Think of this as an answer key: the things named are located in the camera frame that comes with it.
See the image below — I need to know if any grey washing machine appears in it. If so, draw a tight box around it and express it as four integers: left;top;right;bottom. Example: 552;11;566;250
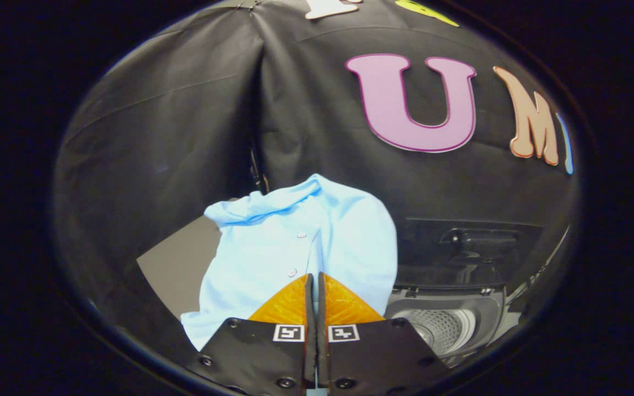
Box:
386;286;521;366

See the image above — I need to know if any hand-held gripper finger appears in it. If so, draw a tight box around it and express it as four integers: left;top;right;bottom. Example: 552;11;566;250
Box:
317;272;452;392
188;273;318;391

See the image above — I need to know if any light blue shirt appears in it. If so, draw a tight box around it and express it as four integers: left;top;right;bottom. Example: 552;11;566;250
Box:
181;174;398;353

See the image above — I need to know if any beige and black cabinet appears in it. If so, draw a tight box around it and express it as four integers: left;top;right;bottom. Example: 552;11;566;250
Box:
137;199;241;321

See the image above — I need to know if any black backdrop cloth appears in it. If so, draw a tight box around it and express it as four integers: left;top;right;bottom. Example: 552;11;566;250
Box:
56;0;579;353

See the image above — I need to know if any dark washing machine lid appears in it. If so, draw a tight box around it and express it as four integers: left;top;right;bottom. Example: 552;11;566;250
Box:
397;217;546;289

